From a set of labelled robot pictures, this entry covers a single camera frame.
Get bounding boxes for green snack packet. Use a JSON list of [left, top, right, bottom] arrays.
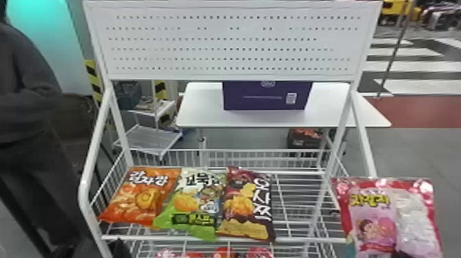
[[152, 167, 228, 242]]

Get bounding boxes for yellow black striped post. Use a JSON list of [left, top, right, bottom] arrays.
[[153, 80, 168, 102], [84, 58, 104, 106]]

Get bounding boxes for white wire rack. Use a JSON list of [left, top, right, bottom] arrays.
[[78, 0, 383, 258]]

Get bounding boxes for orange snack packet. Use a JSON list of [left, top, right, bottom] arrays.
[[97, 165, 182, 228]]

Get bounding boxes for purple box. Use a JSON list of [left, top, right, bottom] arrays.
[[222, 80, 314, 111]]

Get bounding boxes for person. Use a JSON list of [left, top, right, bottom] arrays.
[[0, 0, 110, 258]]

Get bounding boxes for white side table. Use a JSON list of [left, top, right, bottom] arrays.
[[175, 81, 393, 160]]

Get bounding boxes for dark red snack packet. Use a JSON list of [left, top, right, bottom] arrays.
[[215, 165, 277, 242]]

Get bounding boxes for black and red box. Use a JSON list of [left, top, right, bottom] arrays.
[[286, 128, 326, 151]]

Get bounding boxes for pink snack packet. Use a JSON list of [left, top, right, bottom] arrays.
[[331, 176, 444, 258]]

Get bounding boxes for grey pole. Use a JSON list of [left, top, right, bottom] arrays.
[[375, 0, 419, 99]]

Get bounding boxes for white shelf trolley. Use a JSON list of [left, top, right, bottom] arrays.
[[112, 80, 184, 161]]

